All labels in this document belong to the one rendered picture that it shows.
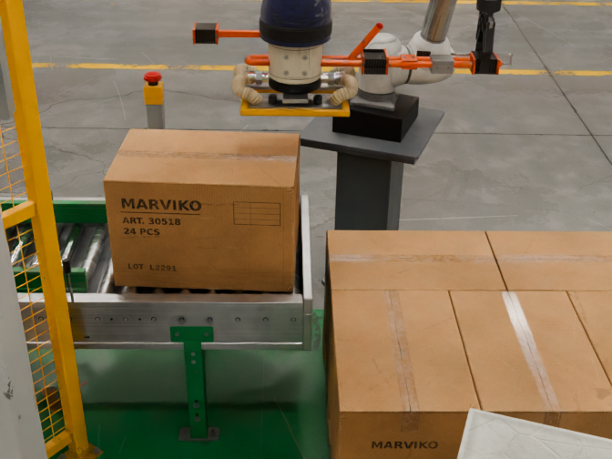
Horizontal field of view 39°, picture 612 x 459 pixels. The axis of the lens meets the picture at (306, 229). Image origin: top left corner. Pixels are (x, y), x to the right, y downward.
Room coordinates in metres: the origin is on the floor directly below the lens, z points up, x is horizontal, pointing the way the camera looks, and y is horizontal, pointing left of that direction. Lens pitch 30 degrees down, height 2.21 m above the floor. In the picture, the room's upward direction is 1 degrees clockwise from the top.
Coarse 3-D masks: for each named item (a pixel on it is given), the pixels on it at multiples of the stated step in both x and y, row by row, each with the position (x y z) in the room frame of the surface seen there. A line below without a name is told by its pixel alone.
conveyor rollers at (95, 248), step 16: (80, 224) 2.84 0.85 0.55; (16, 240) 2.72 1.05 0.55; (80, 240) 2.77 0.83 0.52; (96, 240) 2.72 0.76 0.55; (16, 256) 2.61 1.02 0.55; (64, 256) 2.61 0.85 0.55; (96, 256) 2.63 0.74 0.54; (112, 272) 2.51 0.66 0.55; (112, 288) 2.44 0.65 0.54; (128, 288) 2.42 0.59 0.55; (160, 288) 2.42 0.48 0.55
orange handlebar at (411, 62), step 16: (224, 32) 2.90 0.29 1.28; (240, 32) 2.90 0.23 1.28; (256, 32) 2.91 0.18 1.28; (256, 64) 2.63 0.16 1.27; (336, 64) 2.63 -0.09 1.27; (352, 64) 2.64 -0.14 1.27; (400, 64) 2.64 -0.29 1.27; (416, 64) 2.64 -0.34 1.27; (432, 64) 2.64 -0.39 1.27; (464, 64) 2.65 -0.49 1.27
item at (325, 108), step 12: (276, 96) 2.56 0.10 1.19; (240, 108) 2.52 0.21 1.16; (252, 108) 2.52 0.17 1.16; (264, 108) 2.53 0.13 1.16; (276, 108) 2.53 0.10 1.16; (288, 108) 2.53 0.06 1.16; (300, 108) 2.53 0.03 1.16; (312, 108) 2.53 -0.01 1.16; (324, 108) 2.53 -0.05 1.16; (336, 108) 2.53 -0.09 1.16; (348, 108) 2.54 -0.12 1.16
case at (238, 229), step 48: (144, 144) 2.70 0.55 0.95; (192, 144) 2.71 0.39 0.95; (240, 144) 2.71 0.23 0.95; (288, 144) 2.72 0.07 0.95; (144, 192) 2.43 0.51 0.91; (192, 192) 2.42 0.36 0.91; (240, 192) 2.42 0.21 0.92; (288, 192) 2.41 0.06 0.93; (144, 240) 2.43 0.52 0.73; (192, 240) 2.42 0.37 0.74; (240, 240) 2.42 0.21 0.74; (288, 240) 2.41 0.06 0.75; (192, 288) 2.42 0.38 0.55; (240, 288) 2.42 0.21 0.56; (288, 288) 2.41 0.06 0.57
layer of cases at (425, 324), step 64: (384, 256) 2.66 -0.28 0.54; (448, 256) 2.67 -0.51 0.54; (512, 256) 2.67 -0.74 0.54; (576, 256) 2.68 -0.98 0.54; (384, 320) 2.27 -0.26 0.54; (448, 320) 2.28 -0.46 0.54; (512, 320) 2.29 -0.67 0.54; (576, 320) 2.29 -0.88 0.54; (384, 384) 1.96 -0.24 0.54; (448, 384) 1.96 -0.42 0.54; (512, 384) 1.97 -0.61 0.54; (576, 384) 1.98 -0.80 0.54; (384, 448) 1.85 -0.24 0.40; (448, 448) 1.85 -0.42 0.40
